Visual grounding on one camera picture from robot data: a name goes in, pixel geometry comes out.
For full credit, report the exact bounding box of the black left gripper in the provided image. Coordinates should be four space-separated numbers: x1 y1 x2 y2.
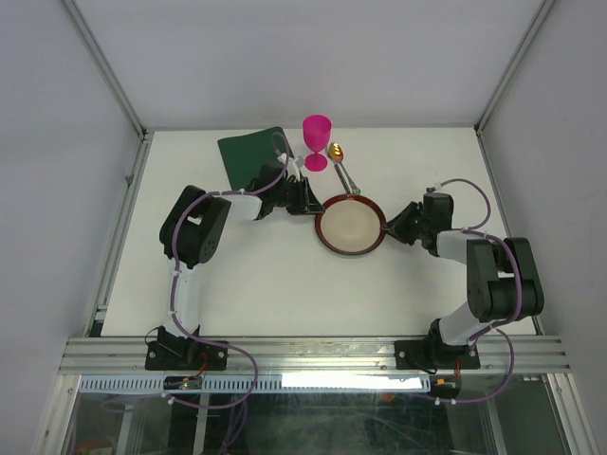
273 177 325 216

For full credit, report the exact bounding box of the red rimmed cream plate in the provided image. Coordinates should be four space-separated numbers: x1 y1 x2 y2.
315 193 386 257

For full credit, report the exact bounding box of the green placemat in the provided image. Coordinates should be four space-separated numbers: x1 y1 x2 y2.
217 126 285 190

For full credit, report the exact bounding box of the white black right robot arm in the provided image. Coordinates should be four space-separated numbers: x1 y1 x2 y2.
382 191 544 367

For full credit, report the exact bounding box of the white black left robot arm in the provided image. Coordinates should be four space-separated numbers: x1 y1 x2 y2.
157 162 324 369

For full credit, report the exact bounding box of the silver fork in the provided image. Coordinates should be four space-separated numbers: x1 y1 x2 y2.
335 163 360 195

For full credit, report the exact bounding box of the gold bowl spoon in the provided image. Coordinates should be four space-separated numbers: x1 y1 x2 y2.
327 142 354 194

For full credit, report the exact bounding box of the pink plastic goblet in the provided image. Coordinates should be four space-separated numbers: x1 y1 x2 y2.
303 115 332 173

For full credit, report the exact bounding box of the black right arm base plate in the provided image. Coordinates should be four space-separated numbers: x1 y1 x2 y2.
394 338 480 372

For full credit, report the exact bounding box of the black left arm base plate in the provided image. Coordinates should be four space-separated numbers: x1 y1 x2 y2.
144 338 228 372

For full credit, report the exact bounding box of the aluminium left frame post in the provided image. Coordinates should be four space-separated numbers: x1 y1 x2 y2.
59 0 147 141

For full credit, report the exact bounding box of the aluminium frame post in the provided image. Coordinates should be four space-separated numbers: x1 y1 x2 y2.
474 0 559 136
59 0 147 141

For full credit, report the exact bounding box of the white slotted cable duct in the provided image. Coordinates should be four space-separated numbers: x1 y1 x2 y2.
80 373 431 394

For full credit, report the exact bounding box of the aluminium right frame post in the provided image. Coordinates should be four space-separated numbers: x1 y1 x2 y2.
474 0 559 136

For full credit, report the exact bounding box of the aluminium front rail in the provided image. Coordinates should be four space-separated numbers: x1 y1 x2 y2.
59 335 571 375

